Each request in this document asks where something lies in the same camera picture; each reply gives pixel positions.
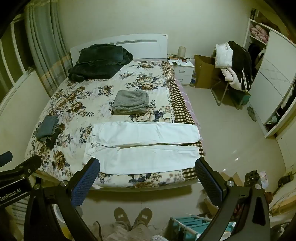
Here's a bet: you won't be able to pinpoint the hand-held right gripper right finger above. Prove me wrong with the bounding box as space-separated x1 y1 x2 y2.
195 158 271 241

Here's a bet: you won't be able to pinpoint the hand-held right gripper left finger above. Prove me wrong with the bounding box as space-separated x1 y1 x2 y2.
23 158 100 241

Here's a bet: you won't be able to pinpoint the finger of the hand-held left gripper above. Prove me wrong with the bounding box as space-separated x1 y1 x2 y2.
0 155 42 180
0 151 13 167

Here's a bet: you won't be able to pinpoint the white pants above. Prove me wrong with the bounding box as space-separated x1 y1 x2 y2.
82 121 201 175

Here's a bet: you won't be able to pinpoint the small dark cloth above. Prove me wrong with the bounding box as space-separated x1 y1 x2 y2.
44 128 62 149

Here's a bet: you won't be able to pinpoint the folded blue-grey jeans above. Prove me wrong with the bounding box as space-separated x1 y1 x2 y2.
36 115 60 141

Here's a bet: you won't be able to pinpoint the black floor device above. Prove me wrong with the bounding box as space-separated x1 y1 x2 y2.
245 170 262 186

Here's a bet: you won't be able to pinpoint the teal storage rack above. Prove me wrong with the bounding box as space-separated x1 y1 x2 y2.
168 214 236 241

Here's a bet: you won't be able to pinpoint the person's left brown slipper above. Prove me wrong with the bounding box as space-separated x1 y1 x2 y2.
114 207 132 230

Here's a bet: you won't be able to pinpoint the person's brown slipper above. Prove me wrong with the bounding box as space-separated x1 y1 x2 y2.
114 207 132 230
132 207 153 229

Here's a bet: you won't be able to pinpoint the pink patterned packet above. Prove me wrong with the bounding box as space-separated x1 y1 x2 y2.
259 171 269 188

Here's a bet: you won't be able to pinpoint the person's right brown slipper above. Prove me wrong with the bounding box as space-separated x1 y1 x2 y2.
132 207 153 229

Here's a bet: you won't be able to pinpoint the person's legs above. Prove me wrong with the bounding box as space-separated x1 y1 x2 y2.
102 221 162 241

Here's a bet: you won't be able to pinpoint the grey slippers pair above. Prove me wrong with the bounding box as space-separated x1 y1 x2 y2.
247 106 258 122

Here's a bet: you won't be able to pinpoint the pink under sheet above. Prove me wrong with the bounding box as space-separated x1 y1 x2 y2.
174 79 200 127

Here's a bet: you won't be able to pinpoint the floral bed sheet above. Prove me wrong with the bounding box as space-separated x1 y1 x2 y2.
24 60 205 189

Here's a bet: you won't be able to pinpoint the metal folding chair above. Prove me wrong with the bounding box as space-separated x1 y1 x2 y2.
211 79 251 109

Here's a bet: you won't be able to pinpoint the white framed window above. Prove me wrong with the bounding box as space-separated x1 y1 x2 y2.
0 14 35 100

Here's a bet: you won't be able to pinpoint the folded grey sweater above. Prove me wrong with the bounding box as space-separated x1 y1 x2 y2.
112 90 149 115

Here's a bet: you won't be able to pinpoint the pale pink garment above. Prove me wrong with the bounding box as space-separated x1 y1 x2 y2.
220 67 243 90

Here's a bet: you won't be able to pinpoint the brown cardboard box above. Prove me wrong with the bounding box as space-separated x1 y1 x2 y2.
194 54 228 90

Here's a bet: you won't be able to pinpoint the white nightstand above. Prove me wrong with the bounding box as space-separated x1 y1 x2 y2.
167 59 195 85

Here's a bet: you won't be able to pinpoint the grey-green curtain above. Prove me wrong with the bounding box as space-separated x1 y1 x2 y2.
24 0 72 98

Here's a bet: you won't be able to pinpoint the dark plush blanket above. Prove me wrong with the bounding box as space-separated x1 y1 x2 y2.
68 44 134 81

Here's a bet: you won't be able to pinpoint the black jacket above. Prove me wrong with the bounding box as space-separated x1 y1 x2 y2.
228 41 253 92

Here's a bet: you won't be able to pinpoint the white jacket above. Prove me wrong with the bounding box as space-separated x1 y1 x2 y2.
215 42 234 69

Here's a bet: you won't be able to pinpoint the white wardrobe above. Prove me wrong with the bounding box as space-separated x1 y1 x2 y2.
243 17 296 139

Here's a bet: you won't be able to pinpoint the white bed headboard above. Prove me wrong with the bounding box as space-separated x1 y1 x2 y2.
70 34 169 66

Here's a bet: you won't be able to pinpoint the pink folded bedding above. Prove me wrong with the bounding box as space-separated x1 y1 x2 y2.
250 25 269 43

